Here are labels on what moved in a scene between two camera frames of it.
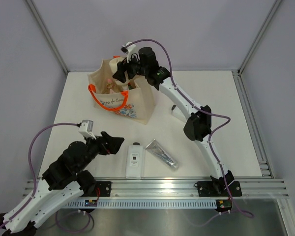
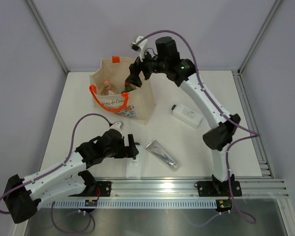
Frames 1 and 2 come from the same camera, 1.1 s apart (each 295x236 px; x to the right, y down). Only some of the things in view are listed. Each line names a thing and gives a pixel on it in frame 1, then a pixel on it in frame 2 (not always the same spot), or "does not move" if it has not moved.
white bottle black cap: x=134 y=161 does not move
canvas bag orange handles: x=137 y=103 does not move
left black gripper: x=112 y=145 -> x=129 y=151
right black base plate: x=219 y=188 does not move
